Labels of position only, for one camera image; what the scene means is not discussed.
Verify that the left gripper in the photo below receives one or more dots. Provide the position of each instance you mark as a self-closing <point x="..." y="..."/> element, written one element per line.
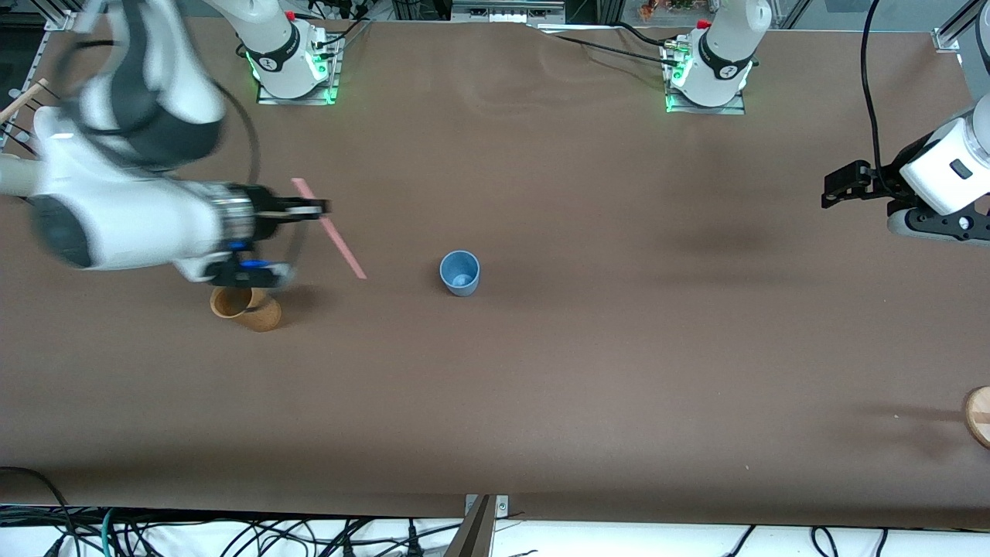
<point x="884" y="183"/>

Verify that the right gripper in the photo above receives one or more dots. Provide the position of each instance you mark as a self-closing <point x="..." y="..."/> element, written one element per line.
<point x="267" y="209"/>

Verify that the pink chopstick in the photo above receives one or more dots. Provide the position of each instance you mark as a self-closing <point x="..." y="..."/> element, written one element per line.
<point x="348" y="259"/>

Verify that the blue cup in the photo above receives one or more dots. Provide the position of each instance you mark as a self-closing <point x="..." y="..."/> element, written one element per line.
<point x="460" y="282"/>

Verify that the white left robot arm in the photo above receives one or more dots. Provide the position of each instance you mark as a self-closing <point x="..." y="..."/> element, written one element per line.
<point x="719" y="54"/>

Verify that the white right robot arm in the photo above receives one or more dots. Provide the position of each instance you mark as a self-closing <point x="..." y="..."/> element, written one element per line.
<point x="131" y="224"/>

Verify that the brown wooden cup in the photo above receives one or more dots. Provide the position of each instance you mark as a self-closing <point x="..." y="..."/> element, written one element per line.
<point x="263" y="316"/>

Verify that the white cup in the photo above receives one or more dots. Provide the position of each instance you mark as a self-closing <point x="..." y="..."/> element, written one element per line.
<point x="15" y="176"/>

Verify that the round wooden disc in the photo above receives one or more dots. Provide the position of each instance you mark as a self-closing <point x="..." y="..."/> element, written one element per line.
<point x="981" y="418"/>

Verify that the grey metal box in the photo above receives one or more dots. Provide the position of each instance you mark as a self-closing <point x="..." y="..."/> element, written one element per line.
<point x="503" y="11"/>

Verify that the wooden stick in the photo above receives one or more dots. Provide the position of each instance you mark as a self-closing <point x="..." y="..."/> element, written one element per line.
<point x="27" y="97"/>

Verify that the dark grey metal bar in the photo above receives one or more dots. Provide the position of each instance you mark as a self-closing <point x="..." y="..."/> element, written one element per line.
<point x="473" y="538"/>

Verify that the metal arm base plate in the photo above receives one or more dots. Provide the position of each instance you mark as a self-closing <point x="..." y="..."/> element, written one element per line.
<point x="298" y="100"/>
<point x="700" y="108"/>

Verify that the aluminium frame profile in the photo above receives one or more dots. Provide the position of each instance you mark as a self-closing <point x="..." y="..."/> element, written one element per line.
<point x="66" y="19"/>
<point x="947" y="39"/>

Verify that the small silver bracket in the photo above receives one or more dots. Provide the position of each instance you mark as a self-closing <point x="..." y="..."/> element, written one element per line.
<point x="503" y="507"/>

